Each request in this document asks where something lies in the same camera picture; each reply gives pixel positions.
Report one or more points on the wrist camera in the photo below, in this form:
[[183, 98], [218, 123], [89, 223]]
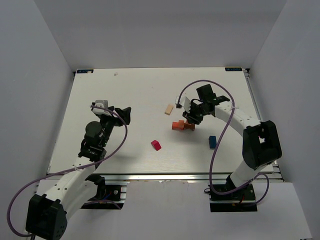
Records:
[[183, 102], [99, 108]]

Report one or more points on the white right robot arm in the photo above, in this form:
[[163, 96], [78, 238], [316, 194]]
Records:
[[260, 141]]

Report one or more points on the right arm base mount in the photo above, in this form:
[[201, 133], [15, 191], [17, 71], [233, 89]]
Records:
[[243, 200]]

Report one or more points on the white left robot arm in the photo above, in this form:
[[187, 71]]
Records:
[[48, 214]]

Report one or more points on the small orange cube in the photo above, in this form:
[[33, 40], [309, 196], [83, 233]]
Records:
[[181, 122]]

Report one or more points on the cream rectangular wood block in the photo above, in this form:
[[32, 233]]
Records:
[[168, 109]]

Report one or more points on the red roof-shaped block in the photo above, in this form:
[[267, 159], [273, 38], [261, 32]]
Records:
[[156, 145]]

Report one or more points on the blue label left corner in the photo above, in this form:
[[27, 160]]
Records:
[[84, 71]]

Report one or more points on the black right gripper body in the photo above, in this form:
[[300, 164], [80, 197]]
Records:
[[194, 116]]

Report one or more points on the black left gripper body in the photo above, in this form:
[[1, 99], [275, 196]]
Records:
[[114, 116]]

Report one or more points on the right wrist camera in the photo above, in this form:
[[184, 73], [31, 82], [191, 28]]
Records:
[[183, 102]]

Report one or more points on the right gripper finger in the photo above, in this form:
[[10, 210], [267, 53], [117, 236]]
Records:
[[197, 121], [188, 118]]

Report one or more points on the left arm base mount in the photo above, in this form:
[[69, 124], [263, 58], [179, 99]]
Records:
[[107, 196]]

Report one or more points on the brown rectangular block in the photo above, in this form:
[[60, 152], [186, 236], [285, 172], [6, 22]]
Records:
[[189, 126]]

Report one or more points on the red-orange rectangular block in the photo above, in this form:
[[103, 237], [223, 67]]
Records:
[[176, 127]]

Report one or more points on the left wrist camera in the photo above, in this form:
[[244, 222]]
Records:
[[99, 108]]

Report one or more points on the blue rectangular block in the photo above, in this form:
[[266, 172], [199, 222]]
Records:
[[212, 142]]

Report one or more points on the blue label corner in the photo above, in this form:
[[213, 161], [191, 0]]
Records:
[[233, 69], [84, 71]]

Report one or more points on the blue label right corner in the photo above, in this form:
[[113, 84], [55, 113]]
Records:
[[233, 69]]

